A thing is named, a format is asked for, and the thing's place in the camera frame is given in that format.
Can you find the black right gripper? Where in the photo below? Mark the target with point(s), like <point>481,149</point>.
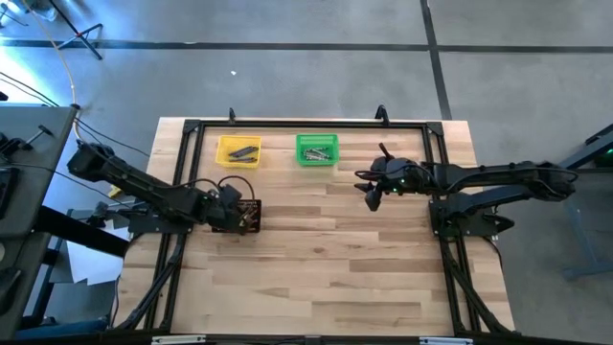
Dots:
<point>395,177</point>

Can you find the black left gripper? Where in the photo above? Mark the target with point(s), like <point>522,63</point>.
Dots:
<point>227,208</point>

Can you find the red crayon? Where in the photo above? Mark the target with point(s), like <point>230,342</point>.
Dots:
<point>250,206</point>

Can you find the white crayon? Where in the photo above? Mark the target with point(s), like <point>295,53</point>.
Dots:
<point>320,159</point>
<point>311,154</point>
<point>313,151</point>
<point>316,155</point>

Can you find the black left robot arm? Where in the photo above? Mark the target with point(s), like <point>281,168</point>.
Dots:
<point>143,184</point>

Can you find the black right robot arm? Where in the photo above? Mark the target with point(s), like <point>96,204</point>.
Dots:
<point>503,177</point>

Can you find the black plastic basket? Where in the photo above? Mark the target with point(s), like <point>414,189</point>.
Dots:
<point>254,215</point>

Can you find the yellow plastic basket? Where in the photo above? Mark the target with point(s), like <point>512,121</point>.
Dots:
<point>222,144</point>

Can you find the black table edge clamp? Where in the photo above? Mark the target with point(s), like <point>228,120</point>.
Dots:
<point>232,115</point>
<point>382,114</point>

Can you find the green plastic basket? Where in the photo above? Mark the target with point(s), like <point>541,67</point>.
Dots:
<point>301,141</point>

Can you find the white paper sheets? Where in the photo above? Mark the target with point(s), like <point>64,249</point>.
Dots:
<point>91,263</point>

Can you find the black desk support bar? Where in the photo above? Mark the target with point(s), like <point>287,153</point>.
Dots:
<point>81,232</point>

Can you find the grey side desk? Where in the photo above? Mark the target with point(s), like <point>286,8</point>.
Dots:
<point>33,201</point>

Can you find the person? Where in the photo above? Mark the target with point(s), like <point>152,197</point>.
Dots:
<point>62,328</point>

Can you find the blue-grey metal table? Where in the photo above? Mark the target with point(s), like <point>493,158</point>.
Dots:
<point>572,218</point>

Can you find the black desk clamp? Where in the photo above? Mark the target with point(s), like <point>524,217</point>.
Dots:
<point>14,144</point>

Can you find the black floor stand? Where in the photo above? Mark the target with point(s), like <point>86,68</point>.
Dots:
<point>78,32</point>

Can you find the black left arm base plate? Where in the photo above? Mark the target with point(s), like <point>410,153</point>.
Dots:
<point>143,226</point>

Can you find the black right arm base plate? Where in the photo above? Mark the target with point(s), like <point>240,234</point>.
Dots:
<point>481,230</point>

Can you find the silver table edge bracket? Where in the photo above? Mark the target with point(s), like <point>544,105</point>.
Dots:
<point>445,341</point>
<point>177,340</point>

